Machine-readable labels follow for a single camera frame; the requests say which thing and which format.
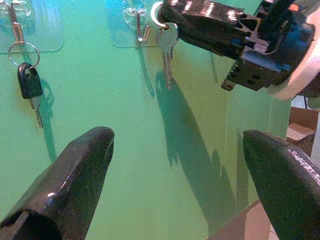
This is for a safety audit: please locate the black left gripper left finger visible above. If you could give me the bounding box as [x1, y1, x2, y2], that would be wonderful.
[0, 126, 115, 240]

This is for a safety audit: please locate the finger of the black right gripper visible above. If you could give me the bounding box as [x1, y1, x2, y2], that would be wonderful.
[177, 23, 248, 61]
[157, 0, 251, 38]

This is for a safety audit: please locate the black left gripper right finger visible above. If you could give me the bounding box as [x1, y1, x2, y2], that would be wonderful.
[242, 129, 320, 240]

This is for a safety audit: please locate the silver key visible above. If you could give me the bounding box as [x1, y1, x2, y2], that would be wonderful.
[151, 1, 180, 89]

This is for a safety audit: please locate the black-headed key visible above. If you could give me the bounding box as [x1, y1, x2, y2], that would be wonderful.
[7, 41, 45, 129]

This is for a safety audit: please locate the open cardboard box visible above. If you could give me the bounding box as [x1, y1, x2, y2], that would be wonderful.
[286, 107, 320, 156]

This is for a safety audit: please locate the clear adhesive wall hook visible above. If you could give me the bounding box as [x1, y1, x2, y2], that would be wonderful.
[0, 0, 65, 54]
[104, 0, 163, 48]

